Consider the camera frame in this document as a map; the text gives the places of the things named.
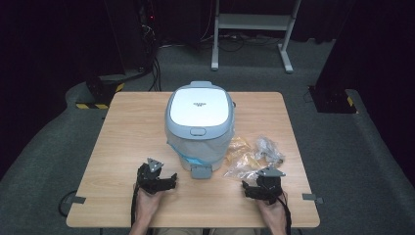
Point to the person's right hand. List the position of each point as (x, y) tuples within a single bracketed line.
[(272, 212)]

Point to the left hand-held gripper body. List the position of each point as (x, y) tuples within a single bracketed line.
[(148, 178)]

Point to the grey table edge bracket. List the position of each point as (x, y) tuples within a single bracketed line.
[(76, 199), (311, 197)]

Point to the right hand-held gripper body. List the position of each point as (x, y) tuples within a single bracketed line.
[(270, 187)]

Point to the person's left hand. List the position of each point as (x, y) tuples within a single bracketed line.
[(147, 205)]

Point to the yellow plastic wrapper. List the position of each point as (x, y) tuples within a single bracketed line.
[(239, 148)]

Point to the white metal stand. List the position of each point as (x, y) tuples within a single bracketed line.
[(251, 22)]

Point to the black stand base striped edge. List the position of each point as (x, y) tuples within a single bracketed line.
[(101, 91)]

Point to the translucent white bin liner bag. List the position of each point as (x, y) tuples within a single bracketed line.
[(202, 148)]

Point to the black stand base yellow mark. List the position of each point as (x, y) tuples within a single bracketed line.
[(332, 99)]

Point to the person's legs beige trousers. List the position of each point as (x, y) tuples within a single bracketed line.
[(182, 232)]

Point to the grey white pedal trash can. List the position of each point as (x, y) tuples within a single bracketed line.
[(199, 107)]

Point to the clear yellowish plastic bag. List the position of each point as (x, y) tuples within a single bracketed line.
[(243, 169)]

